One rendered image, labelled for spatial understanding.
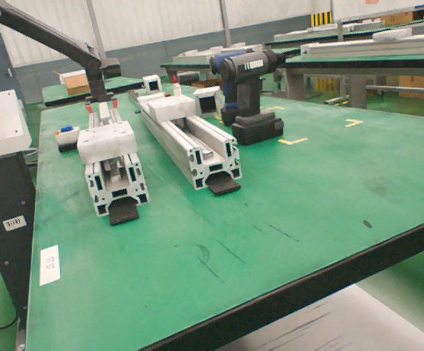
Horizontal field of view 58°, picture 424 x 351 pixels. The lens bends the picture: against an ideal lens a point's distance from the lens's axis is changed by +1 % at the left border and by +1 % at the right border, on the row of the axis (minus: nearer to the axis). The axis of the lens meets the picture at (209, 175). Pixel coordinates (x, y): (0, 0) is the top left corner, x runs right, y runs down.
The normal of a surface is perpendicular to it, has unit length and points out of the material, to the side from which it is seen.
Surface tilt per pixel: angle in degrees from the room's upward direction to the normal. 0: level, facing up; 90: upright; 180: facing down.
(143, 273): 0
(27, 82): 90
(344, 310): 0
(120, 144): 90
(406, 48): 90
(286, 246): 0
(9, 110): 42
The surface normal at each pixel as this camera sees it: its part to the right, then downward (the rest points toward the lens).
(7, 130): 0.11, -0.50
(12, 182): 0.39, 0.25
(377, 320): -0.17, -0.92
